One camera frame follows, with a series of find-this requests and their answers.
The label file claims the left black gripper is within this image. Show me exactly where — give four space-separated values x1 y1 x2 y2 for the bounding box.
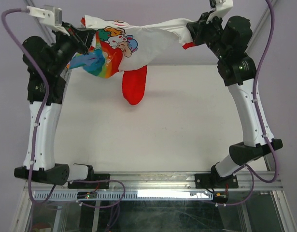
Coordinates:
49 21 96 75

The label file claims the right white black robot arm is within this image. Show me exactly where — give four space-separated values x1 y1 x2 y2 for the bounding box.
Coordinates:
187 12 283 188

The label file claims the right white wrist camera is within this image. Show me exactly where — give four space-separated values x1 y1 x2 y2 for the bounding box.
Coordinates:
206 0 233 23

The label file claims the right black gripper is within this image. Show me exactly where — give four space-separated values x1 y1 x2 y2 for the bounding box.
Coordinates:
188 10 229 59

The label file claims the white slotted cable duct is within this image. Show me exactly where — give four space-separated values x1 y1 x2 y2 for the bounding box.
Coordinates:
34 189 213 201

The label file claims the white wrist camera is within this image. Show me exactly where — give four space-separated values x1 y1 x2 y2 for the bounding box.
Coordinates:
206 0 233 23
27 5 69 35

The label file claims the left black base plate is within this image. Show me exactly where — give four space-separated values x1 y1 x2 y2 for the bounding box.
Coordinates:
68 173 110 189

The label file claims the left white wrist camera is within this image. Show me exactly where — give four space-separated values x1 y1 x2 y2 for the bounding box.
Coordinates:
27 5 69 35

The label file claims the aluminium mounting rail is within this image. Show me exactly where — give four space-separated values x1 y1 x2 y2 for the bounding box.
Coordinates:
24 171 283 191

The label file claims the small black connector box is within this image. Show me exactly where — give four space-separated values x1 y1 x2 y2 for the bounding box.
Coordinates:
212 193 228 204

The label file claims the white red rainbow kids jacket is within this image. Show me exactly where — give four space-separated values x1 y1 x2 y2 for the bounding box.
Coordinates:
67 15 194 105

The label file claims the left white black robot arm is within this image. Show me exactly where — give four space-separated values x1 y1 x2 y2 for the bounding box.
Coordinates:
14 23 95 188

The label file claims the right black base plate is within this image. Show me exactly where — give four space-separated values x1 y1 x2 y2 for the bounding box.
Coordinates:
194 173 239 189

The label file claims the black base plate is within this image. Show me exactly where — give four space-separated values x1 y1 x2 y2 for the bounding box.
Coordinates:
68 173 110 189
194 173 239 189

